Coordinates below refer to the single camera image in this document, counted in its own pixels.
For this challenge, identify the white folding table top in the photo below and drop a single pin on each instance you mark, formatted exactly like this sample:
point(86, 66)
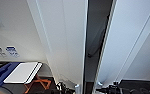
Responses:
point(22, 71)

